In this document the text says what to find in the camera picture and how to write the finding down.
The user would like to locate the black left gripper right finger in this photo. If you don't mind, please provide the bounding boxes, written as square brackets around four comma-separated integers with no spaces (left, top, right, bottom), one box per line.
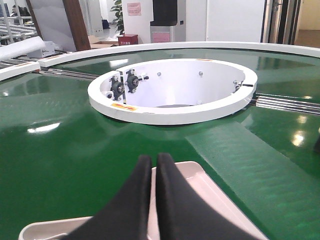
[155,153,253,240]

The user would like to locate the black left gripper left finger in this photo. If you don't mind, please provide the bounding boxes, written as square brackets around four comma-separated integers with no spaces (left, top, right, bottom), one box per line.
[63,155,152,240]

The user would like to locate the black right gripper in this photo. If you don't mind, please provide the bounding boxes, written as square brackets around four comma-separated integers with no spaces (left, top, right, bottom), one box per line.
[313,135,320,153]

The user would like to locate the pink dustpan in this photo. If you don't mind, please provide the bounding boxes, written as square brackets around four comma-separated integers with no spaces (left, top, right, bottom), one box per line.
[17,160,270,240]

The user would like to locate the chrome conveyor rollers right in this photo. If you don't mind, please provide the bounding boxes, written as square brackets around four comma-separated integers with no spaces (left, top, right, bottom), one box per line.
[250,93,320,116]

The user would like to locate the chrome conveyor rollers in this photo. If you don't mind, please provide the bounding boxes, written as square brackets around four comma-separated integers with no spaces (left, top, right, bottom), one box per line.
[34,68,100,81]
[250,93,320,116]

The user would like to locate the chrome conveyor rollers rear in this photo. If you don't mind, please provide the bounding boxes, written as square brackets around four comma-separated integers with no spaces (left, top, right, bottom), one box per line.
[34,68,100,81]

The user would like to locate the white outer conveyor rim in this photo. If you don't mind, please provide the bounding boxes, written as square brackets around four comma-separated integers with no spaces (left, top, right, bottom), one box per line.
[37,41,320,68]

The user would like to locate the orange warning label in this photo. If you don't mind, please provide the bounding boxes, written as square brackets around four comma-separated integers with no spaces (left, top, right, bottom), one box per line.
[111,103,137,111]

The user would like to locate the left black bearing block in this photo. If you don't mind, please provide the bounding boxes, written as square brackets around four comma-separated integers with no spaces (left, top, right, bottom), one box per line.
[110,75,125,101]

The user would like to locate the black bearing block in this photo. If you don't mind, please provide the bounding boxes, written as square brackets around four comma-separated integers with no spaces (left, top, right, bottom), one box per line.
[124,69,149,93]
[110,75,125,101]

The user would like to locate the right black bearing block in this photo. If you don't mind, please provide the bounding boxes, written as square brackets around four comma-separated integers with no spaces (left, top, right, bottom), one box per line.
[124,69,149,93]

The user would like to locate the cardboard box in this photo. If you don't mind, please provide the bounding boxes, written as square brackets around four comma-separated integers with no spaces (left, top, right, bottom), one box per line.
[88,35,118,49]

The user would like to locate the red box on floor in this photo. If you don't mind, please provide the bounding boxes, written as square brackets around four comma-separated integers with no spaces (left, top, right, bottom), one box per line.
[117,34,139,46]

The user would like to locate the white outer rim left segment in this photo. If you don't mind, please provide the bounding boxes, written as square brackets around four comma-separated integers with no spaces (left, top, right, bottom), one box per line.
[0,61,41,81]

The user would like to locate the black and grey kiosk machine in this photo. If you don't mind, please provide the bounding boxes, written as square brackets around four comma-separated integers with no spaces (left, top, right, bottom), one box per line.
[150,0,186,43]

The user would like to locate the green potted plant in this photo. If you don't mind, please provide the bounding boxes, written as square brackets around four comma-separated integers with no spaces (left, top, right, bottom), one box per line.
[110,0,125,35]

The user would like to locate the white foam roll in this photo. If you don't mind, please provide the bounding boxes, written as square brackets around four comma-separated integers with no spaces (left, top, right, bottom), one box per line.
[0,36,45,61]

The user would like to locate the brown wooden pillar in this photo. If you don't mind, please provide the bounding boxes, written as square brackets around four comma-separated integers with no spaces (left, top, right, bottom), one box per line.
[62,0,91,52]

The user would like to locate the metal roller rack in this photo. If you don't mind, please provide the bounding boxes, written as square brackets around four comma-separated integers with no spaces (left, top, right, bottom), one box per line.
[0,0,38,47]

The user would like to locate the seated person in background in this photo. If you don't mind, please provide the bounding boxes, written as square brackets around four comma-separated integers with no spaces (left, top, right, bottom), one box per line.
[10,5,31,17]

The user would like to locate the white inner conveyor ring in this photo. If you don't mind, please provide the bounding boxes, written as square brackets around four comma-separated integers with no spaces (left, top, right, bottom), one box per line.
[87,58,258,126]

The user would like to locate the pink wall notice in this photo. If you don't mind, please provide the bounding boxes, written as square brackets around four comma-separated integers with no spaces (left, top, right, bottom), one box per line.
[127,2,142,17]

